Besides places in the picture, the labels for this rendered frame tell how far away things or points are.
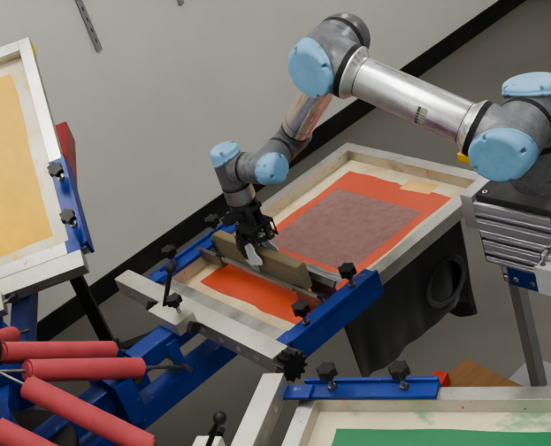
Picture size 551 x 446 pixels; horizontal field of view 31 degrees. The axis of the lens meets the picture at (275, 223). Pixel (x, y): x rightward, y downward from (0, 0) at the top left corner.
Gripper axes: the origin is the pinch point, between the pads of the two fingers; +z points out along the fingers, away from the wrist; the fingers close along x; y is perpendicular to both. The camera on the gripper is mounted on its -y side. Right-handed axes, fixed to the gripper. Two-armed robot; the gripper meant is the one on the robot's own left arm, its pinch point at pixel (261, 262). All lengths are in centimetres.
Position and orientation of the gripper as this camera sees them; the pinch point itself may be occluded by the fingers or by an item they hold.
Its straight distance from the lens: 257.3
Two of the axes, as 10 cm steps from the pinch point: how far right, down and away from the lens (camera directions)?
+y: 6.3, 2.1, -7.4
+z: 3.0, 8.2, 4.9
